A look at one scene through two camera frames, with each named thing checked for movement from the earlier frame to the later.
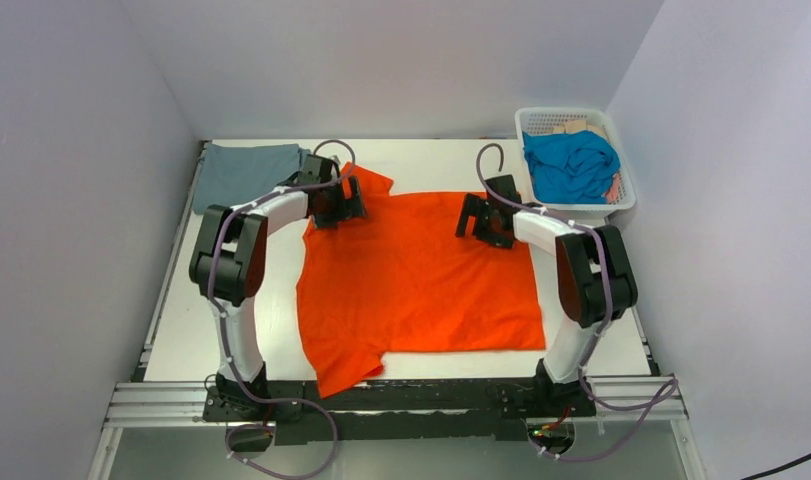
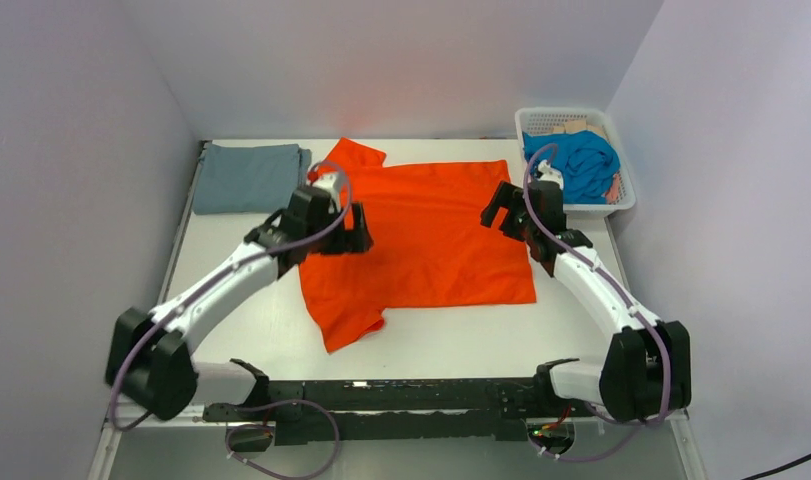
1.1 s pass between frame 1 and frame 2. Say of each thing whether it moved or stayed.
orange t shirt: moved
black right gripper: moved
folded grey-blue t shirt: stayed
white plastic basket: stayed
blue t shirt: stayed
